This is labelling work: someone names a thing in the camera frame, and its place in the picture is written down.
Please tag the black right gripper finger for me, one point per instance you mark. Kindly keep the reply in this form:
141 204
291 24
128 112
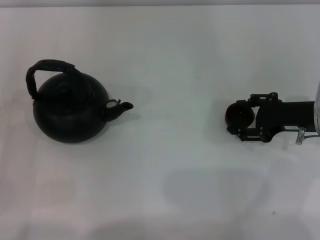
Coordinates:
265 137
262 97

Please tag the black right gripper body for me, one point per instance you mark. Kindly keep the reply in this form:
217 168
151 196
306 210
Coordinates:
287 115

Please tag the dark brown teacup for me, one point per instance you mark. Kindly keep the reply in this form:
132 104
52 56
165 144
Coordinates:
238 116

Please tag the black cast iron teapot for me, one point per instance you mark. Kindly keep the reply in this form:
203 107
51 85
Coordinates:
70 117

